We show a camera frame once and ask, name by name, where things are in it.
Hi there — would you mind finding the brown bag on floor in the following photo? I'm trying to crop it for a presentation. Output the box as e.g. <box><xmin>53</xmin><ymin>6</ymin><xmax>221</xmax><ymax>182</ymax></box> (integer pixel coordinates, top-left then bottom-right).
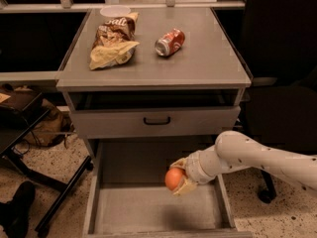
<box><xmin>12</xmin><ymin>86</ymin><xmax>73</xmax><ymax>147</ymax></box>

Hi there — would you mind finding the grey drawer cabinet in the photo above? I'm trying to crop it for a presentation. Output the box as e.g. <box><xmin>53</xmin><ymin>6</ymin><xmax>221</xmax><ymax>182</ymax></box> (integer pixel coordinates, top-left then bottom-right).
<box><xmin>57</xmin><ymin>8</ymin><xmax>251</xmax><ymax>157</ymax></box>

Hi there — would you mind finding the orange fruit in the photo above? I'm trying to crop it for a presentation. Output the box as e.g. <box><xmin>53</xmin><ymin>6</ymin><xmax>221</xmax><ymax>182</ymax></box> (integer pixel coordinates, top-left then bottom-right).
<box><xmin>164</xmin><ymin>168</ymin><xmax>185</xmax><ymax>190</ymax></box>

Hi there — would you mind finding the open grey bottom drawer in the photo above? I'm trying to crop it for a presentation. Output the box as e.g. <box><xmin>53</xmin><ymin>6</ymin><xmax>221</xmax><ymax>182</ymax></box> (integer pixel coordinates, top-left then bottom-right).
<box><xmin>82</xmin><ymin>136</ymin><xmax>254</xmax><ymax>238</ymax></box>

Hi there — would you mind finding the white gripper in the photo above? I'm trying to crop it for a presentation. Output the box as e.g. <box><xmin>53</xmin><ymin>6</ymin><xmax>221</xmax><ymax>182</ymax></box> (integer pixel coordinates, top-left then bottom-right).
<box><xmin>169</xmin><ymin>151</ymin><xmax>215</xmax><ymax>196</ymax></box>

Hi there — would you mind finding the black folding stand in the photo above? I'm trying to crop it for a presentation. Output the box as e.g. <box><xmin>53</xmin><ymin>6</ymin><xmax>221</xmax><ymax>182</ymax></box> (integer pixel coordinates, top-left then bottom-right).
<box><xmin>0</xmin><ymin>88</ymin><xmax>93</xmax><ymax>238</ymax></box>

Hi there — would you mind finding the black shoe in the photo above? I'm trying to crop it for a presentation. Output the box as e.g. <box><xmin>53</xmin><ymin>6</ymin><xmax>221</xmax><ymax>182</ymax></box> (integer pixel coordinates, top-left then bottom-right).
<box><xmin>0</xmin><ymin>181</ymin><xmax>36</xmax><ymax>238</ymax></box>

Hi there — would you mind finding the black office chair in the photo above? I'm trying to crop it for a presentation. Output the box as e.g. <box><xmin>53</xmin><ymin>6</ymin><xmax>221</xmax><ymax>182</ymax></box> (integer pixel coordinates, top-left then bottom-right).
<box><xmin>217</xmin><ymin>0</ymin><xmax>317</xmax><ymax>204</ymax></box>

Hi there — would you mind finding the brown chip bag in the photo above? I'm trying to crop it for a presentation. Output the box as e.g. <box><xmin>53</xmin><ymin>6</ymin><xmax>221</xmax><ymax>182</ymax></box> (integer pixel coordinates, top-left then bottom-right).
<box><xmin>89</xmin><ymin>13</ymin><xmax>140</xmax><ymax>70</ymax></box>

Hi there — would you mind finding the grey drawer with black handle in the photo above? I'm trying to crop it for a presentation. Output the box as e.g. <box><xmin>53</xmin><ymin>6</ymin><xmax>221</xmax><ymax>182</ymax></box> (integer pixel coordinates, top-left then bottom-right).
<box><xmin>70</xmin><ymin>106</ymin><xmax>240</xmax><ymax>139</ymax></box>

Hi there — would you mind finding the crushed red soda can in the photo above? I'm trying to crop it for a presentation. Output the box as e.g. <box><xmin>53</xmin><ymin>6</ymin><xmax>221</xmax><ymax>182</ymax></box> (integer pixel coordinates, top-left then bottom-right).
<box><xmin>155</xmin><ymin>29</ymin><xmax>185</xmax><ymax>57</ymax></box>

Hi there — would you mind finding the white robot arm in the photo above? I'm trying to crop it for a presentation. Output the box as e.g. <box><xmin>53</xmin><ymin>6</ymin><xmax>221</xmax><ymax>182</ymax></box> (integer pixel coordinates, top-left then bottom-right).
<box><xmin>165</xmin><ymin>131</ymin><xmax>317</xmax><ymax>195</ymax></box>

